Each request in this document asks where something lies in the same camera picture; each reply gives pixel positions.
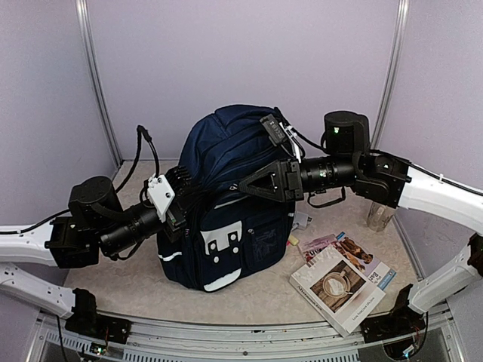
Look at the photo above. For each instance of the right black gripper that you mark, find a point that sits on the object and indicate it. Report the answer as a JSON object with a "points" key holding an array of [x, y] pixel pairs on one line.
{"points": [[284, 173]]}

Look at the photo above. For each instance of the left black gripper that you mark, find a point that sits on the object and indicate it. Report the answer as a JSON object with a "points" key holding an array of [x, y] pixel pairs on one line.
{"points": [[176, 214]]}

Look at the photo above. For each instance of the navy blue backpack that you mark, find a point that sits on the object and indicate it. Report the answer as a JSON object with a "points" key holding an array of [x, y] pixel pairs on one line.
{"points": [[228, 235]]}

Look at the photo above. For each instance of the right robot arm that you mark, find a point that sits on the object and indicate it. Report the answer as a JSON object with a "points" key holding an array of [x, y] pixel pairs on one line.
{"points": [[350, 162]]}

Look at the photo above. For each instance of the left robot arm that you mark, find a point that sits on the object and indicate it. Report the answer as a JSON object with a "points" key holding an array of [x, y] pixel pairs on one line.
{"points": [[94, 225]]}

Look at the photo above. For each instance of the yellow highlighter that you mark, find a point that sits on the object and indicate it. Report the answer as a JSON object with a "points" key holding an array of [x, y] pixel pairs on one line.
{"points": [[293, 241]]}

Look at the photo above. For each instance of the pink magazine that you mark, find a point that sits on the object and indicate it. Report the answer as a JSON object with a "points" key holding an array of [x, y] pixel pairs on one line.
{"points": [[309, 249]]}

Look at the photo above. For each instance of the beige ceramic mug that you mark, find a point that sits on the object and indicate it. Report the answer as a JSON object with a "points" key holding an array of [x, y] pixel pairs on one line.
{"points": [[379, 216]]}

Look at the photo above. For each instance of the white coffee cover book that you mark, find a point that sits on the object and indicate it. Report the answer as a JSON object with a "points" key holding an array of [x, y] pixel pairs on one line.
{"points": [[337, 290]]}

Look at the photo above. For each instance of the dog cover booklet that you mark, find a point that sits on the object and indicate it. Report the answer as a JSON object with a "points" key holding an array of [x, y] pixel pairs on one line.
{"points": [[375, 270]]}

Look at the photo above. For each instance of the white charger with cable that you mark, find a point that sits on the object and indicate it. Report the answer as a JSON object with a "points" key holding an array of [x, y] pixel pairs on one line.
{"points": [[301, 221]]}

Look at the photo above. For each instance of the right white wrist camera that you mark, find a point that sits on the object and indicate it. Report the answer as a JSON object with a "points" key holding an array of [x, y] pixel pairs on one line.
{"points": [[283, 135]]}

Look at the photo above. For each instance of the right aluminium frame post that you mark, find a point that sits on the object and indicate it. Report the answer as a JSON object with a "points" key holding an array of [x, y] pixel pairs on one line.
{"points": [[392, 71]]}

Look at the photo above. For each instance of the aluminium frame post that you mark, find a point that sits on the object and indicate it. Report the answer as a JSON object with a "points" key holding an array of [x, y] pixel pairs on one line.
{"points": [[81, 7], [392, 71]]}

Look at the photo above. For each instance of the left aluminium frame post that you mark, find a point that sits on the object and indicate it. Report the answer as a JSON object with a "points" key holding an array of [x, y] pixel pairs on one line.
{"points": [[81, 7]]}

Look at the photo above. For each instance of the front aluminium rail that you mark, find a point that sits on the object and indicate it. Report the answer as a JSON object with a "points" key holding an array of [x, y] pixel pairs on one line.
{"points": [[157, 340]]}

